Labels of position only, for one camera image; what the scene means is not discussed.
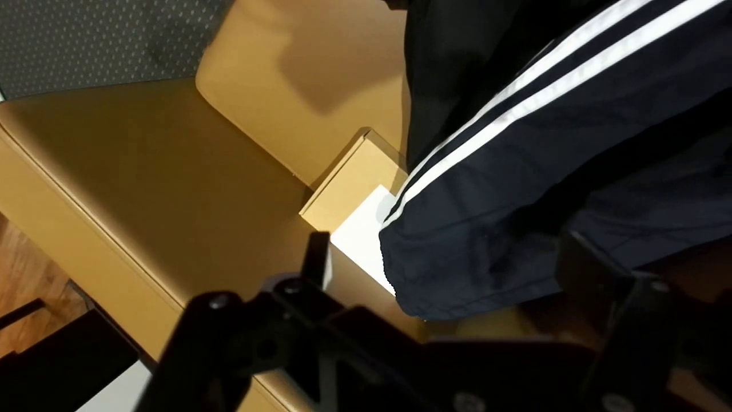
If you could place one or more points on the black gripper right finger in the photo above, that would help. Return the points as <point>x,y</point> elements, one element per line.
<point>631,322</point>

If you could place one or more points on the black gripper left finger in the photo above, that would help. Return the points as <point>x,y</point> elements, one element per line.
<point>220,344</point>

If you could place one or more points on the small wooden block box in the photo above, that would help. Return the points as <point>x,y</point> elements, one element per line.
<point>355,191</point>

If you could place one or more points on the black base frame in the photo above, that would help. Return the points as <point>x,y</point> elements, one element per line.
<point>60,366</point>

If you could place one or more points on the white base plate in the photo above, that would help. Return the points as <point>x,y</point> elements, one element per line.
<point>117,389</point>

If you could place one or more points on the black cloth with white stripes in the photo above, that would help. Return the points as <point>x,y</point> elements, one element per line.
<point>550,174</point>

